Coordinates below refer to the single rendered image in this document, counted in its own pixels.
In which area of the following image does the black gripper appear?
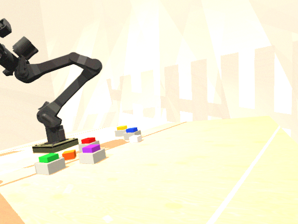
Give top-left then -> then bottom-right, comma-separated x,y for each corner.
0,18 -> 12,62

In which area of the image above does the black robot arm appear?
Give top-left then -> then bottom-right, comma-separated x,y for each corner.
0,36 -> 103,144

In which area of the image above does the white block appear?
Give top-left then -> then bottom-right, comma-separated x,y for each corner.
129,135 -> 142,143

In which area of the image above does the orange block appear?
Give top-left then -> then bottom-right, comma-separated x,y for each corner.
62,150 -> 76,160

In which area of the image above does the red button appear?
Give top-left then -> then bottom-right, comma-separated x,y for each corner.
78,137 -> 100,152

